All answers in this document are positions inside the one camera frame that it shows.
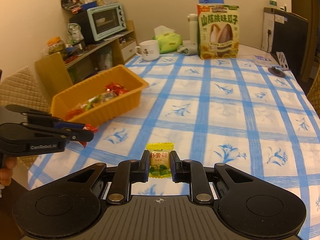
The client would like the green white snack bag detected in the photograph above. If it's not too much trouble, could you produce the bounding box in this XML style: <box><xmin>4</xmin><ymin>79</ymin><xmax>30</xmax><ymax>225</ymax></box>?
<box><xmin>67</xmin><ymin>23</ymin><xmax>84</xmax><ymax>44</ymax></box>

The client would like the white thermos bottle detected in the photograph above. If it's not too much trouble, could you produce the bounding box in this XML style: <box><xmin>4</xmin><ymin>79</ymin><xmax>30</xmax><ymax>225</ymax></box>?
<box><xmin>187</xmin><ymin>14</ymin><xmax>199</xmax><ymax>45</ymax></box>

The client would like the person's left hand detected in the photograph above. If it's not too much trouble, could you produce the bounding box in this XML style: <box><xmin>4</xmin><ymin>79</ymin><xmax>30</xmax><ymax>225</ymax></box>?
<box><xmin>0</xmin><ymin>156</ymin><xmax>18</xmax><ymax>187</ymax></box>

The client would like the sunflower seed bag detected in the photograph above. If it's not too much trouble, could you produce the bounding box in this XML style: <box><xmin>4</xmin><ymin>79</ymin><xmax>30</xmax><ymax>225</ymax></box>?
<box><xmin>196</xmin><ymin>4</ymin><xmax>241</xmax><ymax>60</ymax></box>

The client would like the white cardboard box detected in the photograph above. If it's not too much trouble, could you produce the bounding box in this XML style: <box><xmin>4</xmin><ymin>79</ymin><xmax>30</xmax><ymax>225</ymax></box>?
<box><xmin>262</xmin><ymin>7</ymin><xmax>275</xmax><ymax>53</ymax></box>

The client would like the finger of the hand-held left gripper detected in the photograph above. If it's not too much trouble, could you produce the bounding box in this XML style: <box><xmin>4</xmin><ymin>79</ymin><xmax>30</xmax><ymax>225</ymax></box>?
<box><xmin>5</xmin><ymin>104</ymin><xmax>87</xmax><ymax>130</ymax></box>
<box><xmin>0</xmin><ymin>122</ymin><xmax>95</xmax><ymax>142</ymax></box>

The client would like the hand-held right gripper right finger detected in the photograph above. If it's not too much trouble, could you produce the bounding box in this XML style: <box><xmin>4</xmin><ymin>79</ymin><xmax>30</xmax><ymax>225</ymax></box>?
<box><xmin>170</xmin><ymin>151</ymin><xmax>265</xmax><ymax>205</ymax></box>

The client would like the blue checked tablecloth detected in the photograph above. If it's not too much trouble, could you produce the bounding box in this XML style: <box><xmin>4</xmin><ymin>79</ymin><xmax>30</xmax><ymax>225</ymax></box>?
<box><xmin>27</xmin><ymin>39</ymin><xmax>320</xmax><ymax>240</ymax></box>

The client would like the wooden shelf unit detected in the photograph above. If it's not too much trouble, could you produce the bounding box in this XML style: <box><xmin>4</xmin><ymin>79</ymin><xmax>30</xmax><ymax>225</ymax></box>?
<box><xmin>35</xmin><ymin>20</ymin><xmax>138</xmax><ymax>98</ymax></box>

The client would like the orange plastic tray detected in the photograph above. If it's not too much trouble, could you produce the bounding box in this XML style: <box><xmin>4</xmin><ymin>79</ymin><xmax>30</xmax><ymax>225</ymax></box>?
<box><xmin>50</xmin><ymin>64</ymin><xmax>150</xmax><ymax>128</ymax></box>

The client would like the white mug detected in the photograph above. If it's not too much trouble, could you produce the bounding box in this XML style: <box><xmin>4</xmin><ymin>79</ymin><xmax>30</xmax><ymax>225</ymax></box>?
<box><xmin>135</xmin><ymin>40</ymin><xmax>160</xmax><ymax>61</ymax></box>

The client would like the grey cloth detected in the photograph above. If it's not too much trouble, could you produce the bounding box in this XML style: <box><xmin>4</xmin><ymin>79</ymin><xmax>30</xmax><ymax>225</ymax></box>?
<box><xmin>177</xmin><ymin>44</ymin><xmax>200</xmax><ymax>55</ymax></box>

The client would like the white phone stand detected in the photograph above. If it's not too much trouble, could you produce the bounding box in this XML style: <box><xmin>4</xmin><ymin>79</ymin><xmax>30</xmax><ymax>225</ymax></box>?
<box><xmin>267</xmin><ymin>51</ymin><xmax>290</xmax><ymax>78</ymax></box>

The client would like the light blue toaster oven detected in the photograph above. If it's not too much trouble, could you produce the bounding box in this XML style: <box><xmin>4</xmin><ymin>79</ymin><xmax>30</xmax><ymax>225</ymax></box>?
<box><xmin>69</xmin><ymin>3</ymin><xmax>127</xmax><ymax>46</ymax></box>

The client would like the yellow green candy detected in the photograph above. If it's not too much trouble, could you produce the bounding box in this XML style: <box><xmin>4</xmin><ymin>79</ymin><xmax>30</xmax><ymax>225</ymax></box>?
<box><xmin>146</xmin><ymin>142</ymin><xmax>175</xmax><ymax>178</ymax></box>

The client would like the white drawer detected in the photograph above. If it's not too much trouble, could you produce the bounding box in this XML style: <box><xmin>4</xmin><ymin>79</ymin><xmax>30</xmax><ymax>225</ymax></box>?
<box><xmin>120</xmin><ymin>41</ymin><xmax>137</xmax><ymax>60</ymax></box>

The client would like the dark snack bag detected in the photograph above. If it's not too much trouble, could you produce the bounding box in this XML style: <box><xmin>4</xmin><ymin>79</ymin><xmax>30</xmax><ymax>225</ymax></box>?
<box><xmin>61</xmin><ymin>0</ymin><xmax>83</xmax><ymax>13</ymax></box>

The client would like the green tissue pack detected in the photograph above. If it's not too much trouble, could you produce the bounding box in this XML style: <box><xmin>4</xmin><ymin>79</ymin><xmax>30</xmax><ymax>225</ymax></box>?
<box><xmin>152</xmin><ymin>25</ymin><xmax>183</xmax><ymax>54</ymax></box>

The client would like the clear packet blue print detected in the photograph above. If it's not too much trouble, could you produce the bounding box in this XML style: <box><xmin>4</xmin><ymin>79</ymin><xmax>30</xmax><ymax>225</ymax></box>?
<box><xmin>254</xmin><ymin>55</ymin><xmax>273</xmax><ymax>67</ymax></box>

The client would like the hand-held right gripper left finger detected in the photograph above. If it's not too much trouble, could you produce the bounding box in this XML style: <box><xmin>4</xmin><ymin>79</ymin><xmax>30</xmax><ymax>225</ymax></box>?
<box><xmin>57</xmin><ymin>150</ymin><xmax>150</xmax><ymax>205</ymax></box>

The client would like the orange lid jar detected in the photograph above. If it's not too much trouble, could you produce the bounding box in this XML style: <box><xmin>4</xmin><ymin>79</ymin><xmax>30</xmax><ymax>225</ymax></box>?
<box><xmin>42</xmin><ymin>36</ymin><xmax>67</xmax><ymax>55</ymax></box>

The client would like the small red snack packet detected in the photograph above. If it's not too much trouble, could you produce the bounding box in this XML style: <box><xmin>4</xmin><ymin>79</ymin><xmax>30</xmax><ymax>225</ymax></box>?
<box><xmin>80</xmin><ymin>124</ymin><xmax>98</xmax><ymax>148</ymax></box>

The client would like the black box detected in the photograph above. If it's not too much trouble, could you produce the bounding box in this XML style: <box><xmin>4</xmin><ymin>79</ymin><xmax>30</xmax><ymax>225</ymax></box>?
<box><xmin>271</xmin><ymin>7</ymin><xmax>308</xmax><ymax>78</ymax></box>

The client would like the dark clear snack packet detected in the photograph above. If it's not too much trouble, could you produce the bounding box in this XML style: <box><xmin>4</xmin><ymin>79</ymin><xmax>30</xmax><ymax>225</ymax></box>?
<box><xmin>100</xmin><ymin>92</ymin><xmax>118</xmax><ymax>103</ymax></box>

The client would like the large red snack packet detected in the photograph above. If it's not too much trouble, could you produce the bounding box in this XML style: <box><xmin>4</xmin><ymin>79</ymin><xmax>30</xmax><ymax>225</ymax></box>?
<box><xmin>65</xmin><ymin>109</ymin><xmax>87</xmax><ymax>121</ymax></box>

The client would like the white plastic bag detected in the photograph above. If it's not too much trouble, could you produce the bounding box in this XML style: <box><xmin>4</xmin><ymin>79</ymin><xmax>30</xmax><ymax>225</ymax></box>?
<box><xmin>97</xmin><ymin>47</ymin><xmax>113</xmax><ymax>70</ymax></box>

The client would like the shiny dark red candy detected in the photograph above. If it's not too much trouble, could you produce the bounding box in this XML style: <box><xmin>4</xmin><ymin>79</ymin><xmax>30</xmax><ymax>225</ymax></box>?
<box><xmin>104</xmin><ymin>82</ymin><xmax>123</xmax><ymax>93</ymax></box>

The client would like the quilted beige chair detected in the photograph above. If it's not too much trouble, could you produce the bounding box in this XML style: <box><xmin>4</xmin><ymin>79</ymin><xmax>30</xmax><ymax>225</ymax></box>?
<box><xmin>0</xmin><ymin>66</ymin><xmax>52</xmax><ymax>170</ymax></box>
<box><xmin>306</xmin><ymin>67</ymin><xmax>320</xmax><ymax>110</ymax></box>

